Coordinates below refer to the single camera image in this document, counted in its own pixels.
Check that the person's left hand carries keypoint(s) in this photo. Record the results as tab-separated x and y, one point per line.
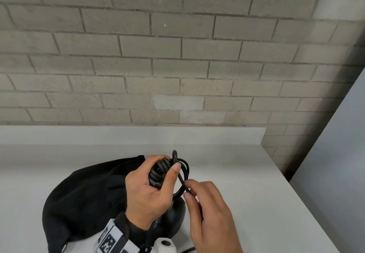
142	193

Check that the person's right thumb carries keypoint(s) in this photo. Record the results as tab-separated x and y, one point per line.
192	211

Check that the person's left thumb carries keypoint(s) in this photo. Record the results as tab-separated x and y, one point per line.
171	177

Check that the black cloth bag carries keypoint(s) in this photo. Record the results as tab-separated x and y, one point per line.
85	198

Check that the person's right hand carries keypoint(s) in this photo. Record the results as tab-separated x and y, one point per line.
216	224

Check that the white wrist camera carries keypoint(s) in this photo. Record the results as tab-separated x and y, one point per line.
165	245

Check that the black round device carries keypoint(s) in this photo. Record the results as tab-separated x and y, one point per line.
171	217

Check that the person's left forearm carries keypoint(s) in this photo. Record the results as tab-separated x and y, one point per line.
134	232

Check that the grey cabinet side panel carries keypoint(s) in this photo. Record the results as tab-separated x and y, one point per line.
333	175

